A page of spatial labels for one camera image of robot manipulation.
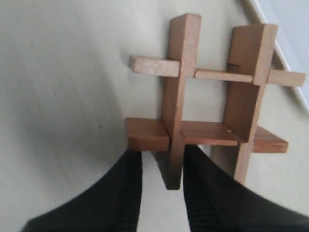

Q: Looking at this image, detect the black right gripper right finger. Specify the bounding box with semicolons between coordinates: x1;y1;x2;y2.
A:
183;145;309;232

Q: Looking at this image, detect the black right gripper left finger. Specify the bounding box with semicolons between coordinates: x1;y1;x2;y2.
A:
22;150;142;232

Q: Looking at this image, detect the white rectangular plastic tray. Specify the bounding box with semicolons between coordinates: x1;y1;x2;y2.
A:
239;0;309;112

